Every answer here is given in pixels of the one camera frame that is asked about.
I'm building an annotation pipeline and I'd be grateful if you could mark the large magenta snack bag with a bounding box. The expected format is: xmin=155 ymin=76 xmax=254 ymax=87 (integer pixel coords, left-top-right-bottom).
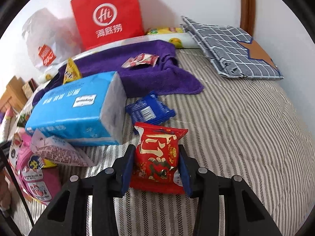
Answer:
xmin=8 ymin=131 xmax=61 ymax=205

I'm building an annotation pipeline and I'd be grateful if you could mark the white pink triangular packet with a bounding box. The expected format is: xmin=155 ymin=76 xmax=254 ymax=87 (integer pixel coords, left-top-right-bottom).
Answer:
xmin=30 ymin=129 xmax=95 ymax=167

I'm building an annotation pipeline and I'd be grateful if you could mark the red snack packet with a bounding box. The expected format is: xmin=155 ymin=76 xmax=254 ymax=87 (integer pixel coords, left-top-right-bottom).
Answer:
xmin=130 ymin=122 xmax=188 ymax=195

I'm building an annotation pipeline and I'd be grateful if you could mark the blue snack packet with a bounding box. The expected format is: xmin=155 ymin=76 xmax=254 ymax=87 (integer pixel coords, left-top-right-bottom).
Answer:
xmin=125 ymin=92 xmax=176 ymax=125

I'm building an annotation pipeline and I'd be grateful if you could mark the yellow triangular snack packet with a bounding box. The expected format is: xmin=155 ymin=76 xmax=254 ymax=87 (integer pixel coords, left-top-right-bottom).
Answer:
xmin=63 ymin=58 xmax=82 ymax=85

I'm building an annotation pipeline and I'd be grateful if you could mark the strawberry print snack packet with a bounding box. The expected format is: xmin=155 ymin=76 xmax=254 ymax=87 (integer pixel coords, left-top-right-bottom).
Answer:
xmin=121 ymin=53 xmax=159 ymax=68

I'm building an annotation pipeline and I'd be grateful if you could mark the green snack packet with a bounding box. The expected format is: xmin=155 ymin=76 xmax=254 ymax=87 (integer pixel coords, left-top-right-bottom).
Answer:
xmin=17 ymin=109 xmax=32 ymax=128

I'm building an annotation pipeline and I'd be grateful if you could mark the person's left hand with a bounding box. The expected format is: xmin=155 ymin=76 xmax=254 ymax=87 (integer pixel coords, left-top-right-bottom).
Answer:
xmin=0 ymin=171 xmax=11 ymax=210

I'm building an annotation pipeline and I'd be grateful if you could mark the blue tissue pack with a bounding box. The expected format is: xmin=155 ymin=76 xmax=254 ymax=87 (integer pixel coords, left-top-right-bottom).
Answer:
xmin=25 ymin=71 xmax=127 ymax=147

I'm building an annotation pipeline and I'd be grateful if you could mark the wooden headboard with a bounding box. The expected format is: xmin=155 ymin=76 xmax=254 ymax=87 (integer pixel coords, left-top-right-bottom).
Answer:
xmin=0 ymin=76 xmax=28 ymax=113

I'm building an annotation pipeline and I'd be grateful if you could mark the purple towel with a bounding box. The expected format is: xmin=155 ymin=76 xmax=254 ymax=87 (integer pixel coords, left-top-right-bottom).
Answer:
xmin=31 ymin=39 xmax=205 ymax=106

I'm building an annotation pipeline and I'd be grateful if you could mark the grey checked star cloth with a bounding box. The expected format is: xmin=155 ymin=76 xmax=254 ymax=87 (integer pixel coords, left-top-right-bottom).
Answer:
xmin=182 ymin=16 xmax=284 ymax=80

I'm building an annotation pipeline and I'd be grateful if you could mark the white Miniso plastic bag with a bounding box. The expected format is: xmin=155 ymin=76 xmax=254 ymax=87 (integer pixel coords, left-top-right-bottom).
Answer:
xmin=22 ymin=8 xmax=83 ymax=72

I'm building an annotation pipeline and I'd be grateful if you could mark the yellow chips bag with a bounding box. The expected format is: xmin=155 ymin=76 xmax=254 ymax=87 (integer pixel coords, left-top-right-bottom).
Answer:
xmin=145 ymin=27 xmax=184 ymax=35

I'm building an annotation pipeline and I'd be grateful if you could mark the red Haidilao paper bag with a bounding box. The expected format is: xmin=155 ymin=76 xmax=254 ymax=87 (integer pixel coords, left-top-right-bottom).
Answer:
xmin=71 ymin=0 xmax=145 ymax=50

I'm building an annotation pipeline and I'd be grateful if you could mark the brown wooden door frame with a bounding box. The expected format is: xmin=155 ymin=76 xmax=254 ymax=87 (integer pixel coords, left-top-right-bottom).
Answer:
xmin=240 ymin=0 xmax=256 ymax=36

